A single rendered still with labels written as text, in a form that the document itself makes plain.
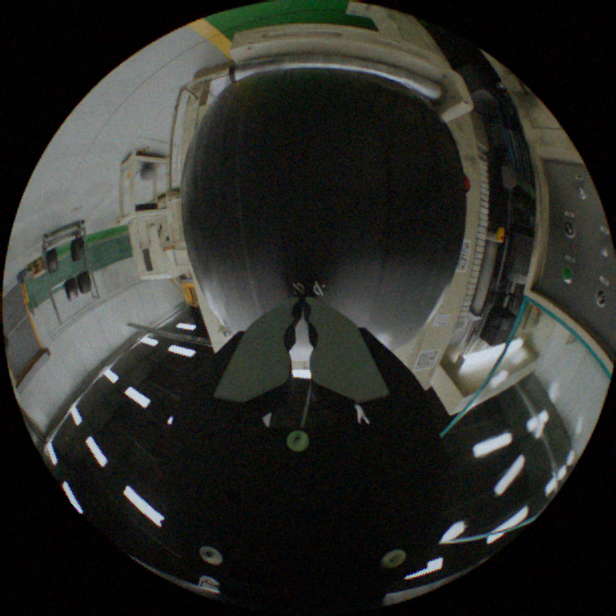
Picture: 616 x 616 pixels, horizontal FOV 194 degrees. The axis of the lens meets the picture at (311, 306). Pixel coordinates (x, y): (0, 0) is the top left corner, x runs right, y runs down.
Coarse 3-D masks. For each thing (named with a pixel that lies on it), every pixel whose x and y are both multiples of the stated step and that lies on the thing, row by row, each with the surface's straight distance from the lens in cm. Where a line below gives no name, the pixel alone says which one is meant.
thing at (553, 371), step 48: (528, 336) 58; (576, 336) 54; (528, 384) 60; (576, 384) 56; (480, 432) 74; (528, 432) 64; (576, 432) 60; (480, 480) 81; (528, 480) 70; (480, 528) 91
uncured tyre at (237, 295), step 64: (256, 128) 14; (320, 128) 14; (384, 128) 15; (448, 128) 22; (192, 192) 15; (256, 192) 12; (320, 192) 12; (384, 192) 13; (448, 192) 16; (192, 256) 18; (256, 256) 12; (320, 256) 12; (384, 256) 13; (448, 256) 16; (384, 320) 17
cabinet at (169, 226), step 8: (160, 200) 512; (176, 200) 462; (160, 208) 508; (176, 208) 461; (160, 216) 509; (168, 216) 483; (176, 216) 460; (160, 224) 510; (168, 224) 484; (176, 224) 461; (160, 232) 512; (168, 232) 486; (176, 232) 463; (160, 240) 516; (168, 240) 488; (176, 240) 466; (184, 240) 457
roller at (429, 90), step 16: (240, 64) 38; (256, 64) 37; (272, 64) 36; (288, 64) 36; (304, 64) 36; (320, 64) 36; (336, 64) 36; (352, 64) 37; (368, 64) 37; (384, 64) 40; (400, 80) 39; (416, 80) 40; (432, 96) 42
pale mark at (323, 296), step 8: (288, 280) 12; (296, 280) 12; (304, 280) 12; (312, 280) 12; (320, 280) 12; (328, 280) 12; (296, 288) 13; (304, 288) 13; (312, 288) 13; (320, 288) 13; (328, 288) 13; (296, 296) 13; (304, 296) 13; (312, 296) 13; (320, 296) 13; (328, 296) 13
